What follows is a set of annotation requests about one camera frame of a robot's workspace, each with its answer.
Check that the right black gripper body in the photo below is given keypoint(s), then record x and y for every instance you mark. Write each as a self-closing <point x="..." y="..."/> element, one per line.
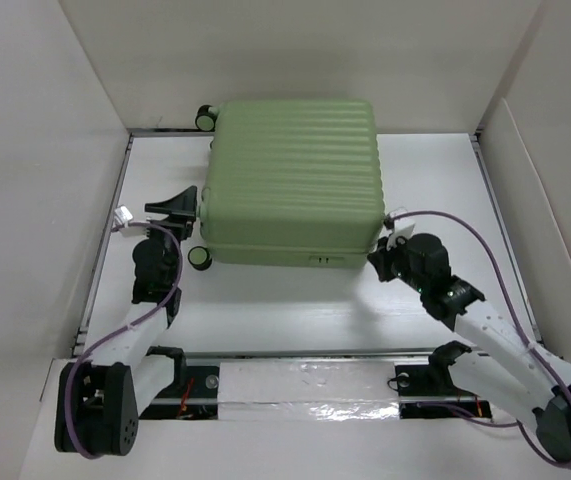
<point x="394" y="264"/>

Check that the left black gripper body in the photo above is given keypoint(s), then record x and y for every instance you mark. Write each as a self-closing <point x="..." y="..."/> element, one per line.
<point x="180" y="230"/>

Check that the green hard-shell suitcase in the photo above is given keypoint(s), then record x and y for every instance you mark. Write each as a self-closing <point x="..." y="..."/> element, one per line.
<point x="292" y="183"/>

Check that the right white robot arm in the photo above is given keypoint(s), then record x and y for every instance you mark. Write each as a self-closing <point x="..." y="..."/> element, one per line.
<point x="490" y="358"/>

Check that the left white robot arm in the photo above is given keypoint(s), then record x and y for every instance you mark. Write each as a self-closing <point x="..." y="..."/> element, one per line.
<point x="102" y="393"/>

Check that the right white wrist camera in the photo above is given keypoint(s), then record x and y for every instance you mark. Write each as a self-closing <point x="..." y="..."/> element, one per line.
<point x="399" y="227"/>

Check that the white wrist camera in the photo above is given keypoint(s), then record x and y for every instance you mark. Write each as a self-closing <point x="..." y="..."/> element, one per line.
<point x="399" y="227"/>
<point x="122" y="218"/>

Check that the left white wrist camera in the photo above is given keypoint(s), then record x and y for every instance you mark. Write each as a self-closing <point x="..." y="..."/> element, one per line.
<point x="122" y="218"/>

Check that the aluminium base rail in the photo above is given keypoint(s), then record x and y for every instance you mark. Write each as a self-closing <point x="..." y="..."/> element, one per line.
<point x="418" y="399"/>

